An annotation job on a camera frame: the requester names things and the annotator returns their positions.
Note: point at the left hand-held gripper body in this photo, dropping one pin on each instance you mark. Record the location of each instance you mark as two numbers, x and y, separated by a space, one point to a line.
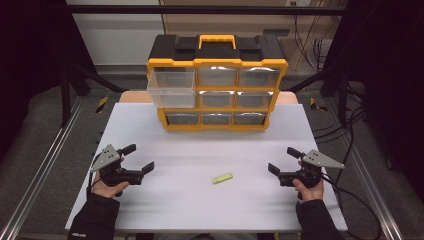
106 158

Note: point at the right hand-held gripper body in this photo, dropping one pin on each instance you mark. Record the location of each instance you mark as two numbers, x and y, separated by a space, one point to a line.
318 160

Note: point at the small yellow-green block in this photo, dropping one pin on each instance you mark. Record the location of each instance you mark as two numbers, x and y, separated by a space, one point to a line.
222 178

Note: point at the clear plastic organizer drawer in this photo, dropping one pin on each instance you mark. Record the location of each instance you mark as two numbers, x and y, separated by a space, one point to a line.
171 90

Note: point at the yellow black drawer organizer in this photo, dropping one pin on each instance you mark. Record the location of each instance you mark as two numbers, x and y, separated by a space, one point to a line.
216 55

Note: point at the person's left hand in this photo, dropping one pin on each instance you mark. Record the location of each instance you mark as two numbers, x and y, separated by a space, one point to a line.
104 190

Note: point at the person's right hand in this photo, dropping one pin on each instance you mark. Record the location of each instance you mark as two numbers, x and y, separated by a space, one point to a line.
312 194

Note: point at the yellow black hazard tape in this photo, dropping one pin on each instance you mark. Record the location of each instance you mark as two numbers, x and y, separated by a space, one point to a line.
315 105
102 104

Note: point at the black metal stand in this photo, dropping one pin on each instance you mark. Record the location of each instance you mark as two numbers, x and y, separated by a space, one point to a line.
342 96
65 100

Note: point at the group of small clear drawers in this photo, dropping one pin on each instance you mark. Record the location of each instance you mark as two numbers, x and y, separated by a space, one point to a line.
216 99

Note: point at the black curtain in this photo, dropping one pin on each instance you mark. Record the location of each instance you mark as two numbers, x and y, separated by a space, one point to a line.
390 83
30 66

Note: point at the aluminium frame rail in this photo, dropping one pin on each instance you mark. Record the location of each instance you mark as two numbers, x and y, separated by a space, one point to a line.
43 166
370 186

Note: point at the black horizontal frame bar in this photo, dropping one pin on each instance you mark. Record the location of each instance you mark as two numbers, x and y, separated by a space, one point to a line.
200 9

